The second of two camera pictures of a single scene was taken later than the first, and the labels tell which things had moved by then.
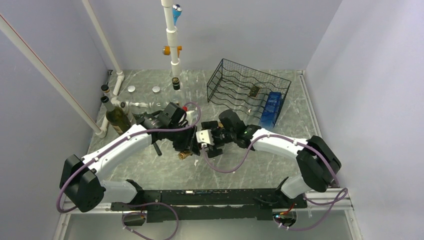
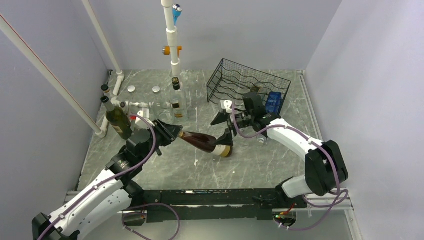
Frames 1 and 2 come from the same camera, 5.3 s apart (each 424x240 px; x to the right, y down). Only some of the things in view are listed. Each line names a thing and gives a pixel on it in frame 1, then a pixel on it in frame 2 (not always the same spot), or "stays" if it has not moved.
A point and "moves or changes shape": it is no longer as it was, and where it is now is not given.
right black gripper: [213, 125] to [226, 138]
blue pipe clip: [177, 10] stays
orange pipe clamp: [167, 50] stays
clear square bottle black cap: [177, 95] stays
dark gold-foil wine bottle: [182, 155] moves or changes shape
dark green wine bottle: [118, 119] stays
